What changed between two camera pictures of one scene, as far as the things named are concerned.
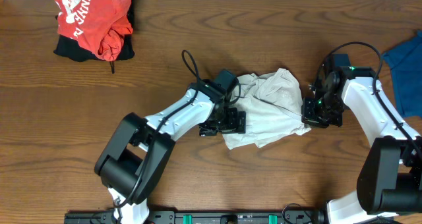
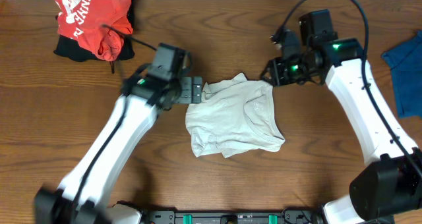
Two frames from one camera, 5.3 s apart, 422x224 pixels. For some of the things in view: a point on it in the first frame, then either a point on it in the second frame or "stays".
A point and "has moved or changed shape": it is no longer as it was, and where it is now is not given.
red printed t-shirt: (99, 19) stays
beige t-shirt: (273, 106) has moved or changed shape
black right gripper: (308, 117) to (279, 78)
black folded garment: (72, 49) stays
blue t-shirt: (406, 64) stays
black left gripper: (233, 126) to (187, 96)
